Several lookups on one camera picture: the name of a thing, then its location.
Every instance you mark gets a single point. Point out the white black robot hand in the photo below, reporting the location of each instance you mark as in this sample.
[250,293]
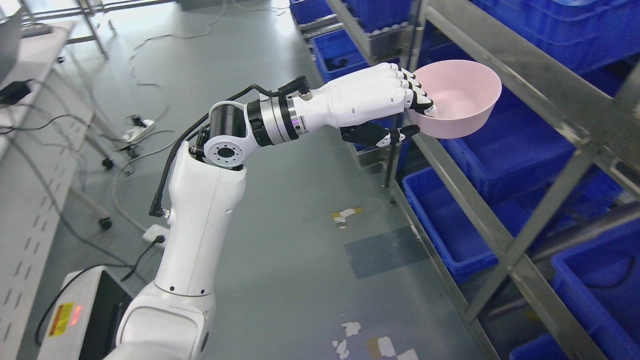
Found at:
[350,102]

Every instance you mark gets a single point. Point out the pink ikea bowl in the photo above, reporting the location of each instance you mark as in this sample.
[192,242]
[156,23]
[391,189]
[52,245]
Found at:
[464,94]

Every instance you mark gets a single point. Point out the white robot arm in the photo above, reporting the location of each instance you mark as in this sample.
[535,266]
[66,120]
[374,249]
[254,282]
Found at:
[172,317]

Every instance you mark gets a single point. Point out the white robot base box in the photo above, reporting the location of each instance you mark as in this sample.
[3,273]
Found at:
[86,316]

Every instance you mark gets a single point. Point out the steel shelf rack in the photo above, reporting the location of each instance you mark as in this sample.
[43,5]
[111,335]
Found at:
[539,209]

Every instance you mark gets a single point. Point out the white desk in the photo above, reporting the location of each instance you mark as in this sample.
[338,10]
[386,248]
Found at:
[37,168]

